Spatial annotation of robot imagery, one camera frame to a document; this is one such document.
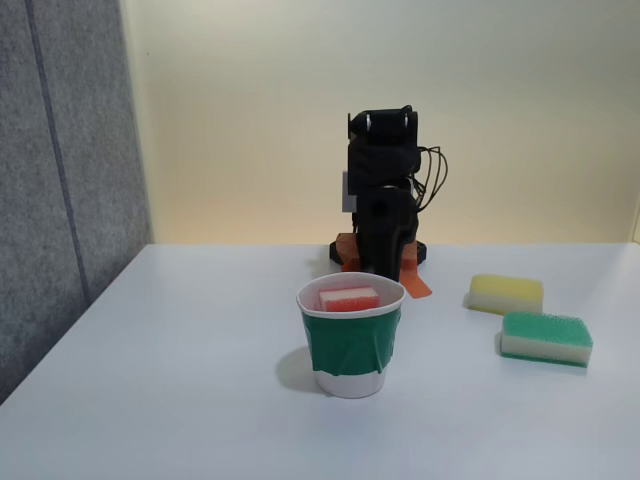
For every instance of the green and white sponge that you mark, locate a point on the green and white sponge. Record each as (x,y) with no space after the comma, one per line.
(547,340)

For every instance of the white cup with green tape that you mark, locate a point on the white cup with green tape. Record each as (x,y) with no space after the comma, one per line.
(350,345)

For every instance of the red and white sponge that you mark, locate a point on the red and white sponge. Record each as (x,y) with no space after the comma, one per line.
(350,300)

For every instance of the yellow and white sponge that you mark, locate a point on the yellow and white sponge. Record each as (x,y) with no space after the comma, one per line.
(505,292)

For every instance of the grey felt partition panel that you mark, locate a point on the grey felt partition panel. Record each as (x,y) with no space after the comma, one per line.
(65,190)

